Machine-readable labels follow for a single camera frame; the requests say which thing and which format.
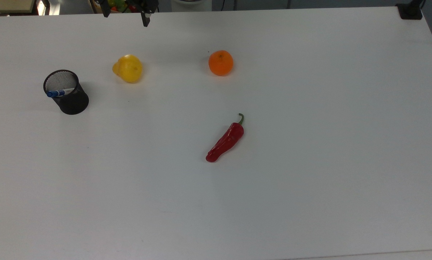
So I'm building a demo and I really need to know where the black mesh pen cup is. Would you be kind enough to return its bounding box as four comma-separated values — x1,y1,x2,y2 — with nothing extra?
43,70,90,116

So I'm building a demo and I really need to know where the black table clamp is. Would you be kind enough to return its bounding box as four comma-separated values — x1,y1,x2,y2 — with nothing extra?
396,0,424,20

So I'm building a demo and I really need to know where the box of toy fruits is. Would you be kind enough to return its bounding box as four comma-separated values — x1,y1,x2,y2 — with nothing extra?
89,0,144,14

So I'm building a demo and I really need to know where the beige wooden board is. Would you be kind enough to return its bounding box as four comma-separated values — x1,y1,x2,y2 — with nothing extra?
0,0,36,14

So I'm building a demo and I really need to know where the red chili pepper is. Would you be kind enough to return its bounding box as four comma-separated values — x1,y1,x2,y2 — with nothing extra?
205,113,245,163

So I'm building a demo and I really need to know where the blue capped white marker pen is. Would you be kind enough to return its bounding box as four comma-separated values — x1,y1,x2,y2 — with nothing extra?
47,87,76,98

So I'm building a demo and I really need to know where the orange fruit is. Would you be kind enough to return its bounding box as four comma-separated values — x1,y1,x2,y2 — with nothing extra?
208,50,234,77

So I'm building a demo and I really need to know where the yellow pear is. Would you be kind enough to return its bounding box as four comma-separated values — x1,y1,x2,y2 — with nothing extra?
112,54,144,84

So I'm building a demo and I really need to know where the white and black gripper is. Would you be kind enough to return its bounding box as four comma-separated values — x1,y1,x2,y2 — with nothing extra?
94,0,159,27

